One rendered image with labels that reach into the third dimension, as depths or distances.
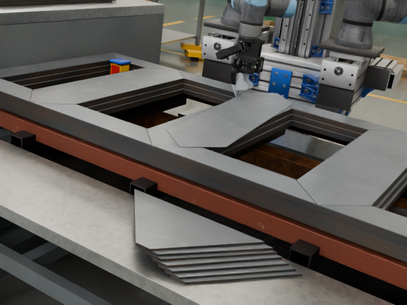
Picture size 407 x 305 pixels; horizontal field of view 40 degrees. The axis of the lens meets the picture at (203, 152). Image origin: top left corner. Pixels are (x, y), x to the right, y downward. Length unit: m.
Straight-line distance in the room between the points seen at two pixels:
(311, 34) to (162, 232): 1.46
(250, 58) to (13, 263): 1.05
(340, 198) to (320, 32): 1.33
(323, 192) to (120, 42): 1.45
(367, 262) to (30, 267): 1.15
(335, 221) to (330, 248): 0.06
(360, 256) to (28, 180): 0.82
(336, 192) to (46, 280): 1.02
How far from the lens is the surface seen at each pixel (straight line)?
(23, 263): 2.01
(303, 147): 2.16
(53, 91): 1.82
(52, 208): 1.35
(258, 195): 1.30
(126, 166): 1.50
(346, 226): 1.23
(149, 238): 1.17
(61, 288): 1.89
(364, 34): 2.31
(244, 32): 1.90
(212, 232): 1.22
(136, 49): 2.62
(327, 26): 2.51
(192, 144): 1.46
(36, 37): 2.18
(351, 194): 1.33
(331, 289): 1.19
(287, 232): 1.29
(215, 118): 1.69
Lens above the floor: 1.38
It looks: 21 degrees down
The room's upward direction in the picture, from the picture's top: 7 degrees clockwise
